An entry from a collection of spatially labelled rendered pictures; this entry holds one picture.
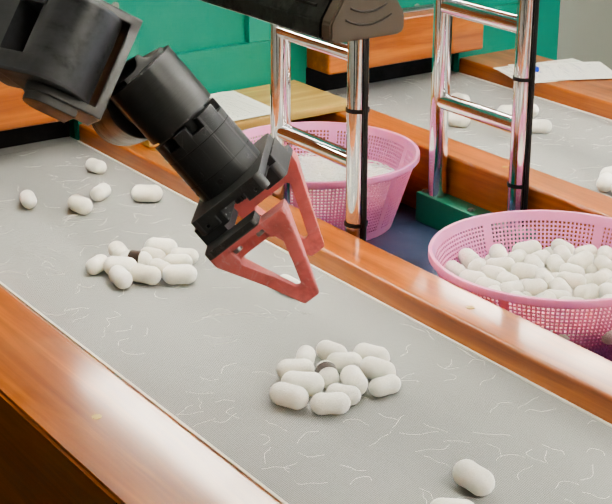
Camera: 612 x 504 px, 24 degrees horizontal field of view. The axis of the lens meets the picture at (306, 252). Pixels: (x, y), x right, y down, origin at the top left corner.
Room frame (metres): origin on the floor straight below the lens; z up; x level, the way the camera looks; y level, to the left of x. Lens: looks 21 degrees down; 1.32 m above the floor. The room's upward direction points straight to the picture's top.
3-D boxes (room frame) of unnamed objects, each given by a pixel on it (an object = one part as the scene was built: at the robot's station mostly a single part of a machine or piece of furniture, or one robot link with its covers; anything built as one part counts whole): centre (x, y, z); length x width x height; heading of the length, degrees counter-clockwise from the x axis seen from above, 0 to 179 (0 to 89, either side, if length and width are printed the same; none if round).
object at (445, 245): (1.43, -0.26, 0.72); 0.27 x 0.27 x 0.10
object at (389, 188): (1.79, -0.01, 0.72); 0.27 x 0.27 x 0.10
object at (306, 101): (1.97, 0.11, 0.77); 0.33 x 0.15 x 0.01; 124
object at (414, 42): (2.20, -0.14, 0.83); 0.30 x 0.06 x 0.07; 124
